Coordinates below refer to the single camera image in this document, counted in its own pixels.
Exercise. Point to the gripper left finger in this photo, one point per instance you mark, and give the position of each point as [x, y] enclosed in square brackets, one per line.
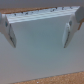
[9, 34]

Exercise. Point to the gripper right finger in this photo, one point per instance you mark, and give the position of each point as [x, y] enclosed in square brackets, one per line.
[69, 33]

